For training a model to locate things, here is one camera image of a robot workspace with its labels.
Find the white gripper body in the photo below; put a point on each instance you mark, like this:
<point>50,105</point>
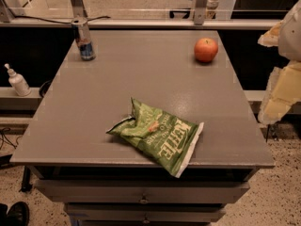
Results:
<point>291,37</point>

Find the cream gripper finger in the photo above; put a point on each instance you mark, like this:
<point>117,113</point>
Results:
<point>270,38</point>
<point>283,90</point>

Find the red apple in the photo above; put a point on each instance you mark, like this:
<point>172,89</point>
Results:
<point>205,50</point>

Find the green jalapeno chip bag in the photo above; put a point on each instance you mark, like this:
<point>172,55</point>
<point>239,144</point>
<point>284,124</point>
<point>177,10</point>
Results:
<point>167,139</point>

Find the blue silver drink can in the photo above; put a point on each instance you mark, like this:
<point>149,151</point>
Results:
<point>82,38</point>

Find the upper grey drawer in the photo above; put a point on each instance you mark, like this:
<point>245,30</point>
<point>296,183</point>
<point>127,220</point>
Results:
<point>143,192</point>

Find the grey drawer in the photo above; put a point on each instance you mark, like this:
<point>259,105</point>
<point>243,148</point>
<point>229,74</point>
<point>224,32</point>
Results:
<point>144,213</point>
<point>143,192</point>

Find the lower grey drawer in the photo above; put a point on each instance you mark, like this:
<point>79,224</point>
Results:
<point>144,213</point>

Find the white pump bottle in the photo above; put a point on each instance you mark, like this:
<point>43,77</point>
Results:
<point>18,82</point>

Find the black shoe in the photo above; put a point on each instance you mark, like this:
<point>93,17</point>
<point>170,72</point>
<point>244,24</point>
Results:
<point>16,215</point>

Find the metal frame post right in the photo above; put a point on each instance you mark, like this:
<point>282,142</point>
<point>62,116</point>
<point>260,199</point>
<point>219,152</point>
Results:
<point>200,11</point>

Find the metal frame post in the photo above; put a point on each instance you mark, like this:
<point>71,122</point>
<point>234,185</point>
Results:
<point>200,11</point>
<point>78,8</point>

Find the metal frame post left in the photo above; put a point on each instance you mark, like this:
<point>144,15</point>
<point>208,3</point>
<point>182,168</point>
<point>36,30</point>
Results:
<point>78,8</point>

